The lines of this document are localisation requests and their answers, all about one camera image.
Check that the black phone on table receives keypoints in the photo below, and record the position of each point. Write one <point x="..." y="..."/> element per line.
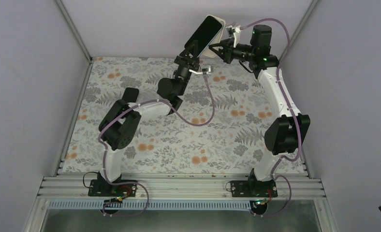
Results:
<point x="130" y="94"/>

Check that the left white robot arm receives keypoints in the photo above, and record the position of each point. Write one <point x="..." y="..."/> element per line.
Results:
<point x="119" y="126"/>

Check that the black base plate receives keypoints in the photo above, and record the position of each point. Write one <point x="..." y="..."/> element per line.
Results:
<point x="253" y="189"/>
<point x="100" y="188"/>

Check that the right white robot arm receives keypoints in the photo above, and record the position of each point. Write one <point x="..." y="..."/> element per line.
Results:
<point x="287" y="132"/>

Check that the black phone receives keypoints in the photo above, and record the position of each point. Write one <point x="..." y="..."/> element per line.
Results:
<point x="209" y="32"/>
<point x="130" y="94"/>

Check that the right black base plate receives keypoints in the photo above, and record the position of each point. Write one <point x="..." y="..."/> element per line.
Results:
<point x="253" y="189"/>

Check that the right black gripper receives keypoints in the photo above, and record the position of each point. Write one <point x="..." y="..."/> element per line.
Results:
<point x="227" y="54"/>

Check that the floral patterned table mat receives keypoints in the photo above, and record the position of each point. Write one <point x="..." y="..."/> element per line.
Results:
<point x="219" y="128"/>

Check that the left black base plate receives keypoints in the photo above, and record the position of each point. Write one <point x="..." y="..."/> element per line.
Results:
<point x="100" y="188"/>

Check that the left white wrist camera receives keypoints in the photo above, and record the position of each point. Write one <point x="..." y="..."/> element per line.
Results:
<point x="206" y="70"/>

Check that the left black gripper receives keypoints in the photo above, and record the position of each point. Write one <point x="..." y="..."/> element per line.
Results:
<point x="180" y="61"/>

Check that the aluminium rail frame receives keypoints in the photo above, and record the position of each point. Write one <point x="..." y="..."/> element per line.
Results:
<point x="182" y="187"/>

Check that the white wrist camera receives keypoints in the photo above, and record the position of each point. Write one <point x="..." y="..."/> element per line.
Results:
<point x="234" y="31"/>
<point x="206" y="70"/>

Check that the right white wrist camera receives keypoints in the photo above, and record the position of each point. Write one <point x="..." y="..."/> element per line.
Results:
<point x="234" y="31"/>

